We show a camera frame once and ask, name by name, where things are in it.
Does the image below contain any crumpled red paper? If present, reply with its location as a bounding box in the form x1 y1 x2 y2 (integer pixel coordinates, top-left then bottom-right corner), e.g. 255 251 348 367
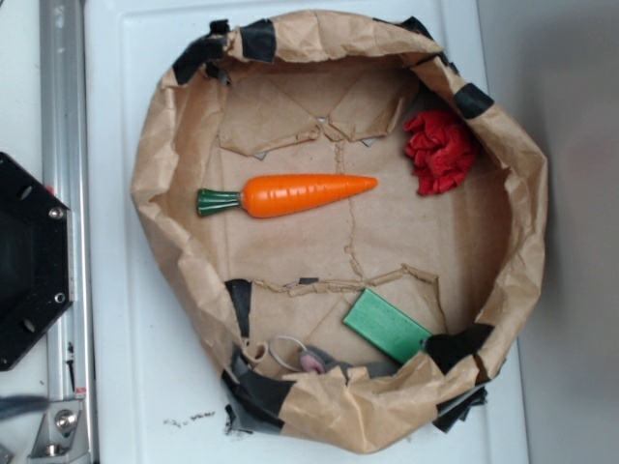
403 109 481 196

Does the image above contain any brown paper bag bin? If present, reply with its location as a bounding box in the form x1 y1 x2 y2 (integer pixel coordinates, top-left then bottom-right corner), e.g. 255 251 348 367
131 11 547 453

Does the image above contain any orange plastic toy carrot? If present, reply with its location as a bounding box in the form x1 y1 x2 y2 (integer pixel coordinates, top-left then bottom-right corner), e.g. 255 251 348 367
196 174 378 218

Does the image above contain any green rectangular block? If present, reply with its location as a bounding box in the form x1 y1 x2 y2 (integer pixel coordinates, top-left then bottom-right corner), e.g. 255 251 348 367
343 289 432 364

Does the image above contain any white tray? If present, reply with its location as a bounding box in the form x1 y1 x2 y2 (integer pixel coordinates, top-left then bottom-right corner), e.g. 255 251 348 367
84 1 529 463

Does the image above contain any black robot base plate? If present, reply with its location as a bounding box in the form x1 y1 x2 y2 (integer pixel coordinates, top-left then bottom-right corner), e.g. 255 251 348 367
1 153 72 371

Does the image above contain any metal corner bracket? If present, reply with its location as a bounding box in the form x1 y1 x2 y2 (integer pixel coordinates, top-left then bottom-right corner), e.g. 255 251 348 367
27 399 90 463

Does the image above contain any aluminium extrusion rail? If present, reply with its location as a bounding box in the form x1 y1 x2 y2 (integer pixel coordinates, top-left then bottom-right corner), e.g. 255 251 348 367
40 1 100 463

